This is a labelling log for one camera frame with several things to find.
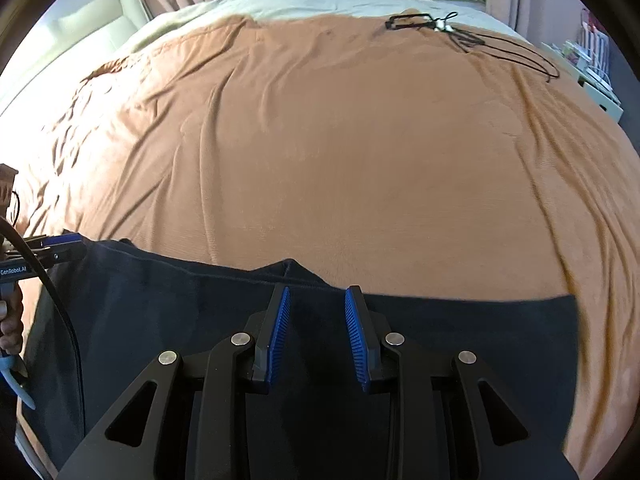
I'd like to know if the black cable bundle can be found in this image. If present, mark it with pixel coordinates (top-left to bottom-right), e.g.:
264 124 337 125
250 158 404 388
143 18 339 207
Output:
386 10 561 82

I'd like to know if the white padded headboard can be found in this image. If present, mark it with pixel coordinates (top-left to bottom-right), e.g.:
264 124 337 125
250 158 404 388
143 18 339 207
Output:
0 0 151 108

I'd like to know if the striped gift bag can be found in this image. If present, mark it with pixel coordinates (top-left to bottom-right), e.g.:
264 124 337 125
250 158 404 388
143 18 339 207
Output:
576 7 612 70

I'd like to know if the black bear print T-shirt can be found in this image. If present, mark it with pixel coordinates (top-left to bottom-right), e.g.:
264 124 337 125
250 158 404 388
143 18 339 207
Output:
17 240 581 480

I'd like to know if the person's left hand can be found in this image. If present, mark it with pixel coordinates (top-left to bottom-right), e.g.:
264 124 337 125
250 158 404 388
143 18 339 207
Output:
0 285 25 357

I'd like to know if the cream nightstand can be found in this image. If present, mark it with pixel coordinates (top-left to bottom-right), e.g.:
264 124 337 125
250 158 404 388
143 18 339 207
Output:
540 40 624 122

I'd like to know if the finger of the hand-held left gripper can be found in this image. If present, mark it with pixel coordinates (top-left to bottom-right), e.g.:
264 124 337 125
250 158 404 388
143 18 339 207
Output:
27 231 83 250
37 244 87 267

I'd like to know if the cream bed sheet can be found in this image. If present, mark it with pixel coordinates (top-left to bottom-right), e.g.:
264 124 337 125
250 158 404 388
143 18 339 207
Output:
0 0 531 128

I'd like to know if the orange blanket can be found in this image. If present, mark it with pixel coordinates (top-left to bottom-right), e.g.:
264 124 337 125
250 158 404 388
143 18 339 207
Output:
15 12 640 480

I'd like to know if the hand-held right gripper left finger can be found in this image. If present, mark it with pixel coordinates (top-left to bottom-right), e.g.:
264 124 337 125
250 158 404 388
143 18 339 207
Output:
57 282 292 480

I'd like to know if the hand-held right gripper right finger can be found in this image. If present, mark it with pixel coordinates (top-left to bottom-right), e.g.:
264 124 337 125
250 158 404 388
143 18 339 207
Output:
344 285 583 480

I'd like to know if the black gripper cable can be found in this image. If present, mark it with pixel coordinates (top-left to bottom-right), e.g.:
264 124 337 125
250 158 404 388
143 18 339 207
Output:
0 219 85 441

